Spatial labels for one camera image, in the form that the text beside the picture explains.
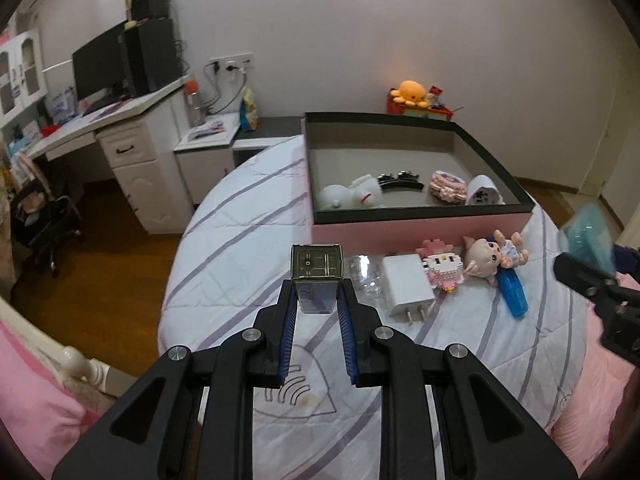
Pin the red desk item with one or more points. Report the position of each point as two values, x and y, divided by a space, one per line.
48 130

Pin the teal plastic case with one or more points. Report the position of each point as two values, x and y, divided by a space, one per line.
587 235

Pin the blue cosmetic box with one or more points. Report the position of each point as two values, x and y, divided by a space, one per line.
316 280

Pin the black office chair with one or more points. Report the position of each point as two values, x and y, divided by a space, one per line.
45 220

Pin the white round figurine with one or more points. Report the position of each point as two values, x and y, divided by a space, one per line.
334 197

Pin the white glass-door cabinet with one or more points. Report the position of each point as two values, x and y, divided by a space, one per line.
22 75

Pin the cream door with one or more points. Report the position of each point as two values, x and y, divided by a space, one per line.
615 150

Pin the white nightstand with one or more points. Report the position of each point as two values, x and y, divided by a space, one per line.
205 170

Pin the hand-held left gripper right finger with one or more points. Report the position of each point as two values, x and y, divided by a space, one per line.
349 355

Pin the white wall outlet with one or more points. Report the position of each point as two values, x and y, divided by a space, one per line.
232 61

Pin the orange octopus plush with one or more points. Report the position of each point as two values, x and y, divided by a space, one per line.
410 92

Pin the pink white block cat figure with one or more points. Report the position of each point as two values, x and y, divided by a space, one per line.
440 267

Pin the blue white carton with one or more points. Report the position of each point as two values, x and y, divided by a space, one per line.
61 109

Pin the black computer monitor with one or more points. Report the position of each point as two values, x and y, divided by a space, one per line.
100 67

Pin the red toy box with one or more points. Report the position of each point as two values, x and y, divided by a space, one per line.
400 108

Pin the pink desk pad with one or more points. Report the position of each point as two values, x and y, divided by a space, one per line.
102 110

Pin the orange-capped water bottle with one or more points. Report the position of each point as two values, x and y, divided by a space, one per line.
194 105

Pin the pink magazine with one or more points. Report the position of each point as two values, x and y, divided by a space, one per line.
206 129

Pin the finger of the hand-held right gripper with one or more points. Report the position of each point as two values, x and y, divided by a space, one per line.
580 275
627 260

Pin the clear plastic item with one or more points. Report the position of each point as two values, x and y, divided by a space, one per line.
364 277

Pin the pink storage box dark rim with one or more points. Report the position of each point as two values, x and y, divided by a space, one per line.
420 235

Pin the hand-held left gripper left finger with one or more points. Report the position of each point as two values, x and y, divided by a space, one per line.
286 350

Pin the black box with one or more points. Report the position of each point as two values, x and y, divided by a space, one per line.
150 2

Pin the yellow blue snack bag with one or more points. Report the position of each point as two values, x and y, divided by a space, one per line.
250 110

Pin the black computer tower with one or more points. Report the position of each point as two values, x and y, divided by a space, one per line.
152 55

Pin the pink printed quilt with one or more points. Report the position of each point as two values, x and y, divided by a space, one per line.
590 400

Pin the white charger plug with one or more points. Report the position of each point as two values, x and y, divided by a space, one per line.
407 285

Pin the black hair clip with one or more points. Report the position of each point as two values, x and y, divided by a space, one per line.
400 182

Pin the white roll toy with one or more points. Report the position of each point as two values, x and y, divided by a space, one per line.
485 191

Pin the white bedpost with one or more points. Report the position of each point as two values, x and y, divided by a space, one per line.
82 366

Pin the pink bed blanket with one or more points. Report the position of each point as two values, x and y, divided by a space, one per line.
35 410

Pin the blue plastic toy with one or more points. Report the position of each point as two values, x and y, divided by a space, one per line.
514 295

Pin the big-headed baby doll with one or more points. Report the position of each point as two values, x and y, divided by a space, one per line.
482 257

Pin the white desk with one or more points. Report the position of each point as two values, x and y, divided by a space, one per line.
145 170

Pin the white dog figurine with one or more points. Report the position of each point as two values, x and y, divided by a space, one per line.
367 190

